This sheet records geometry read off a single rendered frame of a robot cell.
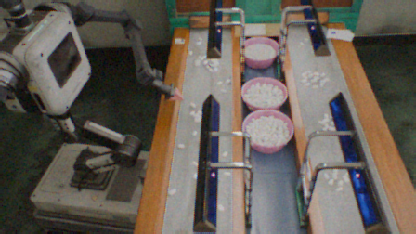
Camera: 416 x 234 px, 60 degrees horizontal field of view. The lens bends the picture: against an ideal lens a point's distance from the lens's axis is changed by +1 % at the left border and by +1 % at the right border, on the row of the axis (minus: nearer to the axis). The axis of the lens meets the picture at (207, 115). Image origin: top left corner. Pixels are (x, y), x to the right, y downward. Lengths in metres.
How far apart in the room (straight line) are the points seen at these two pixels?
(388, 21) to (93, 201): 3.10
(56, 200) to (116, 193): 0.33
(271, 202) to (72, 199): 1.10
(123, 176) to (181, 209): 0.60
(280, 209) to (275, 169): 0.22
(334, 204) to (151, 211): 0.81
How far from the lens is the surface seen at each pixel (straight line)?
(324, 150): 1.88
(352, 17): 2.80
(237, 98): 2.05
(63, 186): 2.24
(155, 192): 1.69
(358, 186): 1.37
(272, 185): 1.79
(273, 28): 2.64
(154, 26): 3.63
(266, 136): 1.90
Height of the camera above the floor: 2.16
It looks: 45 degrees down
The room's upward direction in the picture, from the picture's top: 5 degrees counter-clockwise
